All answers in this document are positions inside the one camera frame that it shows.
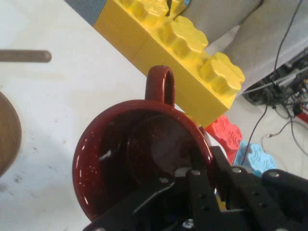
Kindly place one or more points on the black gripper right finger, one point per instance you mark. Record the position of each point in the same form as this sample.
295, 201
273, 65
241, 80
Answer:
264, 199

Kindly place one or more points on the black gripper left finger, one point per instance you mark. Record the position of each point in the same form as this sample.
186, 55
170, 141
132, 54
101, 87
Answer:
199, 192

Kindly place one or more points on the red speckled mug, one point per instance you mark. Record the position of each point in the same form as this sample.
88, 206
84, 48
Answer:
108, 144

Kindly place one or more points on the blue giant building block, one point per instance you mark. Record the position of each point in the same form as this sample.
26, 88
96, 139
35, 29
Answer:
255, 158

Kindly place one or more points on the red giant building block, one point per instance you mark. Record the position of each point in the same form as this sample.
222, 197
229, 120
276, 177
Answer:
223, 132

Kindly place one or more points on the large yellow building block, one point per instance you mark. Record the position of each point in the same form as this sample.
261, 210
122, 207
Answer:
149, 53

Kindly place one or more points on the grey fabric cover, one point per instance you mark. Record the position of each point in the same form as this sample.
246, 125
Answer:
252, 36

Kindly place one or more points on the brown wooden mug tree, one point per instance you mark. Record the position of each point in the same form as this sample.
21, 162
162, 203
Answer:
7, 134

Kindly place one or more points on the grey giant building block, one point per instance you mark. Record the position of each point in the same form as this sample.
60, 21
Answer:
89, 8

